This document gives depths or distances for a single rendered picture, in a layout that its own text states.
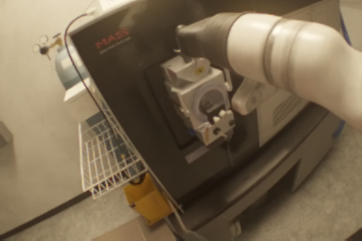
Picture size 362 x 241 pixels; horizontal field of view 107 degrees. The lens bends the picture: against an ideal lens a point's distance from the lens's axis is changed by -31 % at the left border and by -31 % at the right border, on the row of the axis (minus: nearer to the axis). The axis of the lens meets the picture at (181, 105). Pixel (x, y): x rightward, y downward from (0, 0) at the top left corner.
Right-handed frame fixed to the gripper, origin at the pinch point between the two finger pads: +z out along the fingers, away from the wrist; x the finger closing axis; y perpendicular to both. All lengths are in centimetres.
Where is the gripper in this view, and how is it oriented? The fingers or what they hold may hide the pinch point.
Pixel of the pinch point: (185, 45)
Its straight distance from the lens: 38.4
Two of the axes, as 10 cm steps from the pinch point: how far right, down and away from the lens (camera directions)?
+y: -3.1, -7.8, -5.4
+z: -4.5, -3.8, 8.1
